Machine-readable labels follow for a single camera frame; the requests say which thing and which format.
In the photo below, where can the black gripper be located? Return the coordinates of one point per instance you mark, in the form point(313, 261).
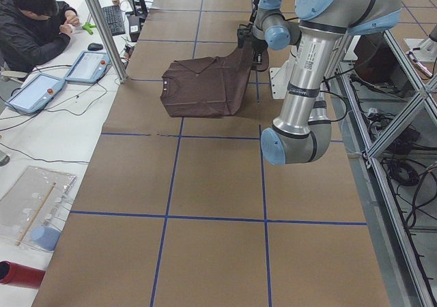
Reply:
point(258, 52)

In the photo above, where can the brown t-shirt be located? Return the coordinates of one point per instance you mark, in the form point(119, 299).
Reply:
point(207, 87)

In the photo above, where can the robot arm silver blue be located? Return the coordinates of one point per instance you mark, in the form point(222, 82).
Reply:
point(271, 30)
point(302, 131)

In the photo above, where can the black box with label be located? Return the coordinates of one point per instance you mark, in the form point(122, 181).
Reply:
point(134, 27)

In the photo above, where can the black keyboard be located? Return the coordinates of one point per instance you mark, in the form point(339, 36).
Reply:
point(115, 19)

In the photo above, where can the black computer mouse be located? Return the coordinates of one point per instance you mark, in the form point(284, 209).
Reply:
point(95, 47)

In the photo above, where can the far blue teach pendant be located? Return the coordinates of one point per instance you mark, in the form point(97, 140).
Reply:
point(89, 67)

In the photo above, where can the blue teach pendant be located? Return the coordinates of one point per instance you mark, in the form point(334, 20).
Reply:
point(36, 94)
point(89, 67)

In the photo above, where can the green toy object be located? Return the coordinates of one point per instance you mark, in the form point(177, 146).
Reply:
point(88, 27)

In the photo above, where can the person in black jacket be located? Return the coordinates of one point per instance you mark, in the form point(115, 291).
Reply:
point(34, 32)

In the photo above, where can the near blue teach pendant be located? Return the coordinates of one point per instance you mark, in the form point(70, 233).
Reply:
point(36, 94)

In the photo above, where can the wooden stick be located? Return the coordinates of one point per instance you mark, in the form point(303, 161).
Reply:
point(35, 214)

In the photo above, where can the clear plastic bag sheet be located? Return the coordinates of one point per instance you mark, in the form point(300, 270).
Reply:
point(21, 200)

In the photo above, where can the light blue cup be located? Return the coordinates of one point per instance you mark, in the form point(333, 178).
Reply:
point(46, 237)

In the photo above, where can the red cylinder tube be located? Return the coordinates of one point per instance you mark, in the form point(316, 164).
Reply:
point(21, 275)

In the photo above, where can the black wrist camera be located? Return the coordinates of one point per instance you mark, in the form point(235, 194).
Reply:
point(244, 33)

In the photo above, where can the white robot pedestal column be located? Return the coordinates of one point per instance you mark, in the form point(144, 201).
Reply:
point(315, 63)

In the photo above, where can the aluminium frame post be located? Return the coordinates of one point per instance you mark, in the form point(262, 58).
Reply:
point(107, 38)

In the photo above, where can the aluminium side frame rail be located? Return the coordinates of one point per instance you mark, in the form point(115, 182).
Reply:
point(390, 136)

